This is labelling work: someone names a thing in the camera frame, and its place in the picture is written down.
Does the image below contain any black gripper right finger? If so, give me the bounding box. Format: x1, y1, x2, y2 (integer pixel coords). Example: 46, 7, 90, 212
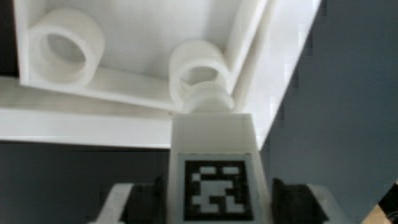
272, 178, 329, 224

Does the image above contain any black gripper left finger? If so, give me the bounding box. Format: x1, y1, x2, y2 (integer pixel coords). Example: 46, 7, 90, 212
121, 176, 165, 224

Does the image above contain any white chair leg with markers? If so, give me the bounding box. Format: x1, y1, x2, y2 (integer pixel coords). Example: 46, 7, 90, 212
165, 82, 273, 224

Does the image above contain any white chair seat part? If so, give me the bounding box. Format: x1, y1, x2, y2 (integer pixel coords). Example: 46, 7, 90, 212
12, 0, 268, 111

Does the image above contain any white right fence bar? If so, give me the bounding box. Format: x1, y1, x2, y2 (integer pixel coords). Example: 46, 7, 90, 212
233, 0, 321, 147

